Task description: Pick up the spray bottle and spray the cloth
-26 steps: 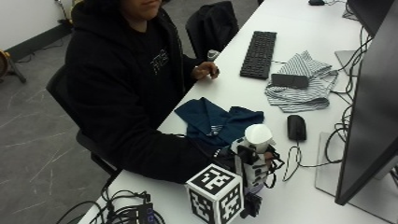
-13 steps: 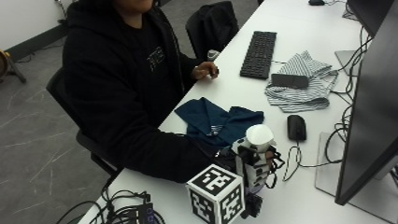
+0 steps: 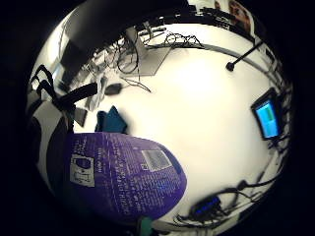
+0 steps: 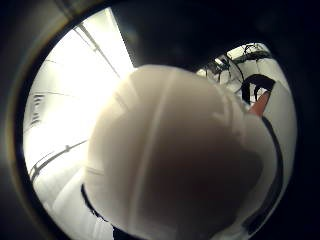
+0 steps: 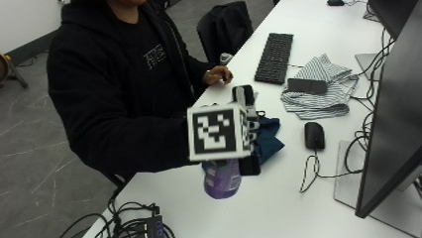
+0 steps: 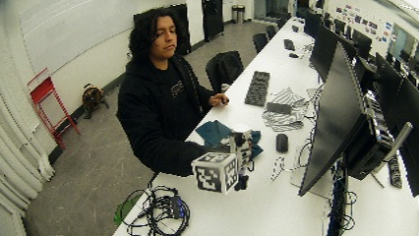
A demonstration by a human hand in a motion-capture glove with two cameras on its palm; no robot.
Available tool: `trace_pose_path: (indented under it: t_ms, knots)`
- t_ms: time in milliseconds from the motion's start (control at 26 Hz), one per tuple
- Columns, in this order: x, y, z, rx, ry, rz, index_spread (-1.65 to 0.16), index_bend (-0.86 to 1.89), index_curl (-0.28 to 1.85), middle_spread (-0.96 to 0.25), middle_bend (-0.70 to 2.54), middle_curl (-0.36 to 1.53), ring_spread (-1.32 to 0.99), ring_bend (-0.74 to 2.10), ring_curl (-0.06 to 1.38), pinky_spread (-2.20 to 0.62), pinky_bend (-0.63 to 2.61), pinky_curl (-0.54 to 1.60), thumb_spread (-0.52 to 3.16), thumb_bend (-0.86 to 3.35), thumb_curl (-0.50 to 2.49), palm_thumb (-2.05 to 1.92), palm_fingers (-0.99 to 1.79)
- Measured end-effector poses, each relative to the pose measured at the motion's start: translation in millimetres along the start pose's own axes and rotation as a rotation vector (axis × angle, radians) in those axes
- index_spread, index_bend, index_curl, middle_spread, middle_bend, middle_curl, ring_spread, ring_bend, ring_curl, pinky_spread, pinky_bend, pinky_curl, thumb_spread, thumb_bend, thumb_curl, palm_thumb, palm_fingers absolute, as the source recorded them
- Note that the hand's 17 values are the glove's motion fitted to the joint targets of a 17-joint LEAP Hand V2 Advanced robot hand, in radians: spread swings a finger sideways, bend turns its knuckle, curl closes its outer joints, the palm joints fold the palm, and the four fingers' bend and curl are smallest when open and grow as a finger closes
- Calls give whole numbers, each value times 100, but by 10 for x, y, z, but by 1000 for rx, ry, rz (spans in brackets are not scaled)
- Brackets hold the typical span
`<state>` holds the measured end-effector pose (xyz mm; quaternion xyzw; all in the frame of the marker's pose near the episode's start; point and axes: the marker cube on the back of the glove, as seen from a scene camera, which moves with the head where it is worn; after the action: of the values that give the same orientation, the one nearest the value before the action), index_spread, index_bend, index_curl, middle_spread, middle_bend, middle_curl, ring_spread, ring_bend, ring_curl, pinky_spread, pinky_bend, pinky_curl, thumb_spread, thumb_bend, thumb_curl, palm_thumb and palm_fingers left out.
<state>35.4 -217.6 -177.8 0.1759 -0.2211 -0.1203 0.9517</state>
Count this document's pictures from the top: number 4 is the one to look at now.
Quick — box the white round plastic container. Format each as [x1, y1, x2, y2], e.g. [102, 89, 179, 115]
[82, 63, 278, 240]

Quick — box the orange pointed object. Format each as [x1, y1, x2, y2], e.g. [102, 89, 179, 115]
[247, 90, 272, 118]

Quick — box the tangle of black cables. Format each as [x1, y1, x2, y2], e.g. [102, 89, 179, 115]
[197, 43, 272, 93]

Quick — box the black cable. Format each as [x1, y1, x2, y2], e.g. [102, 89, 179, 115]
[79, 183, 141, 240]
[242, 115, 285, 234]

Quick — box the dark ceiling rail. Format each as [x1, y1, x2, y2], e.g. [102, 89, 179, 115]
[73, 22, 122, 78]
[29, 139, 88, 183]

